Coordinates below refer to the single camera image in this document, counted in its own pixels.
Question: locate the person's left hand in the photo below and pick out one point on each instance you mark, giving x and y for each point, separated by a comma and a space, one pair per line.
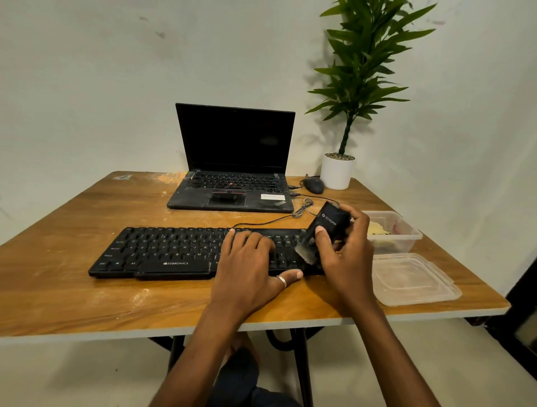
241, 276

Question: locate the person's right hand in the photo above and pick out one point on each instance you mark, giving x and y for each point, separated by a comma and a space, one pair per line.
352, 272

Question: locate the person's left thumb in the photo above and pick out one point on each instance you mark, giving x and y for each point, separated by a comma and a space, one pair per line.
291, 276

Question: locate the person's right thumb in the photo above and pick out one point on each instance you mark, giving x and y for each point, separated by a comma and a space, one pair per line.
325, 243

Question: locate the person's left little finger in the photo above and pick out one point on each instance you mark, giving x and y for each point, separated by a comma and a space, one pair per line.
227, 241

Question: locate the person's left middle finger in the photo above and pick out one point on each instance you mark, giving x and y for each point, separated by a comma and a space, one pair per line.
253, 243

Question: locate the black cleaning brush device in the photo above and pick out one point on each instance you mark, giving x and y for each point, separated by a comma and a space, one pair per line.
329, 222

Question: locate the black computer keyboard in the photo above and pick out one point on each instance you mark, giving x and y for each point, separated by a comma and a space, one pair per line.
168, 251

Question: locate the person's right forearm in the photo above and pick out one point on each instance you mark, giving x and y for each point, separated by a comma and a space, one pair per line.
390, 360

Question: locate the person's left forearm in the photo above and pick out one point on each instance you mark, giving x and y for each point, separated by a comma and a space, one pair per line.
197, 360

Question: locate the yellow cloth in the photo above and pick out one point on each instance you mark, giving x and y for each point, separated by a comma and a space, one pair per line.
377, 229

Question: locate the black computer mouse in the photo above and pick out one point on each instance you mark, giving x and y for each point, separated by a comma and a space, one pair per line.
314, 185

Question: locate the white plant pot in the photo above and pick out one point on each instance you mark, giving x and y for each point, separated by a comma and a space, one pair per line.
336, 174

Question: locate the clear plastic container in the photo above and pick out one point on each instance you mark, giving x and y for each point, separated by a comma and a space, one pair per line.
398, 239

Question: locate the black laptop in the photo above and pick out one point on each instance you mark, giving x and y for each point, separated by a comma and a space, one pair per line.
235, 159

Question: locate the clear plastic lid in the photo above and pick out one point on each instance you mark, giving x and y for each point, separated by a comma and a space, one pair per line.
413, 279

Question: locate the person's leg in dark trousers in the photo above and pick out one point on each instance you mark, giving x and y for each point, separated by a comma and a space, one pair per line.
241, 381

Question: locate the green artificial plant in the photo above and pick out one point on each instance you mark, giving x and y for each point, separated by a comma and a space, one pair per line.
360, 71

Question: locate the black furniture frame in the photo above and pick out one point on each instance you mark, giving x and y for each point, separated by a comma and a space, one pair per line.
522, 318

